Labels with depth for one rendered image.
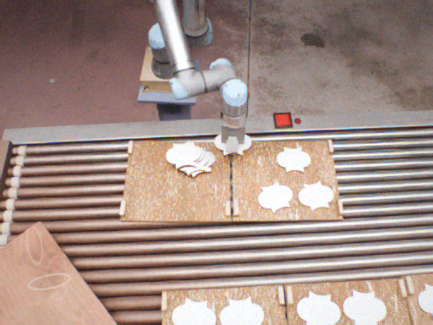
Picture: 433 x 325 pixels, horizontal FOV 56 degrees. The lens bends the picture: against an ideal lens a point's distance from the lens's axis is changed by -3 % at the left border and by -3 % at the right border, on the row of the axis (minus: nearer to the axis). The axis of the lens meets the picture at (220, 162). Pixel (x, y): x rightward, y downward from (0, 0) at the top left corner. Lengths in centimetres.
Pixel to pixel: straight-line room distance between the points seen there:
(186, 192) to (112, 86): 177
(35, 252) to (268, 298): 80
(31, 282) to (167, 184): 59
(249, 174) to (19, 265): 88
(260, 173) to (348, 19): 240
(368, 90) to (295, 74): 55
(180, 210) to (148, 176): 20
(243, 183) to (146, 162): 40
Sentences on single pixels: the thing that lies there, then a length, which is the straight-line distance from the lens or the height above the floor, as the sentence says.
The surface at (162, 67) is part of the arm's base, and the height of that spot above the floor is 102.
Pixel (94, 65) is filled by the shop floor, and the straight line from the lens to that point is 344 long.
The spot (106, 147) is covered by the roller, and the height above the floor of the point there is 92.
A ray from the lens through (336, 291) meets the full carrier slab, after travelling 154.
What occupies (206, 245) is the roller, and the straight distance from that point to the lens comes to 155.
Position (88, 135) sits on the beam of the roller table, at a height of 91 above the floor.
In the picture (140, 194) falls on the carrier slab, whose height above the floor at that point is 94.
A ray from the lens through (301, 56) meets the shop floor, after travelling 343.
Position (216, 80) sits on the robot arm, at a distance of 138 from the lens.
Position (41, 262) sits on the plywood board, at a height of 104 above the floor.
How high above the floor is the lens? 238
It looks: 59 degrees down
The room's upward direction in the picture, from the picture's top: straight up
